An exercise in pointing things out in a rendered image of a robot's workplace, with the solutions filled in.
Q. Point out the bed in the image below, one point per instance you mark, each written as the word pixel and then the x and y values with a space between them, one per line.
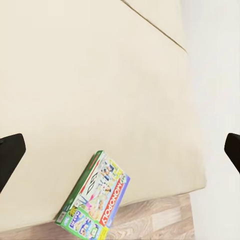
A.
pixel 82 76

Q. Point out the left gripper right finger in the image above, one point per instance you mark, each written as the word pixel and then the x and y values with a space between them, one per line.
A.
pixel 232 149

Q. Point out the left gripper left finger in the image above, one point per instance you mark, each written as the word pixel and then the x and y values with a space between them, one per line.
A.
pixel 12 149

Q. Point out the board game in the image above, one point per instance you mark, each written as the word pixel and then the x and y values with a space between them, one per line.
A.
pixel 92 206

